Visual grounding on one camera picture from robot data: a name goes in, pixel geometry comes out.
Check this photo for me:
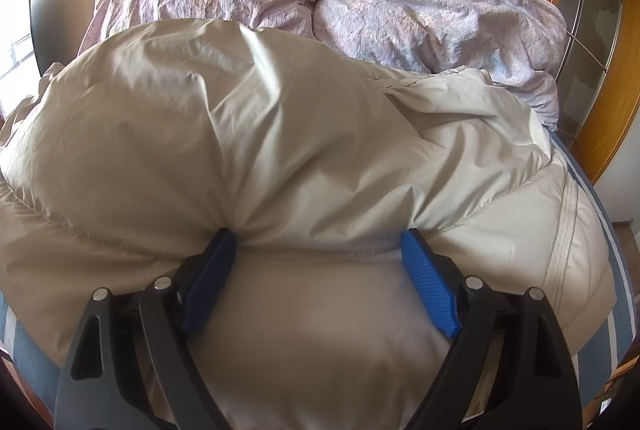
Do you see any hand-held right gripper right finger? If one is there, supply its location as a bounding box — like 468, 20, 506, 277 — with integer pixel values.
400, 229, 583, 430

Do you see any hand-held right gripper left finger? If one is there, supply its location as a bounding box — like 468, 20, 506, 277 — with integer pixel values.
52, 227, 237, 430

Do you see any beige puffer jacket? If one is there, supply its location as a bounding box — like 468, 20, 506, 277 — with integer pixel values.
0, 18, 616, 430

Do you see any blue striped bed sheet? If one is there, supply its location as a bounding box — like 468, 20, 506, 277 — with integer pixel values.
0, 130, 631, 430

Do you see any pink floral duvet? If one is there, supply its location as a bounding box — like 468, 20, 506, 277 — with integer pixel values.
80, 0, 561, 133

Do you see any window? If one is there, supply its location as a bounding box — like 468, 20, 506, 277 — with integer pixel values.
0, 0, 66, 121

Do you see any wooden framed glass door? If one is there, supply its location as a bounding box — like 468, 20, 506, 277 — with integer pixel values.
425, 0, 640, 185

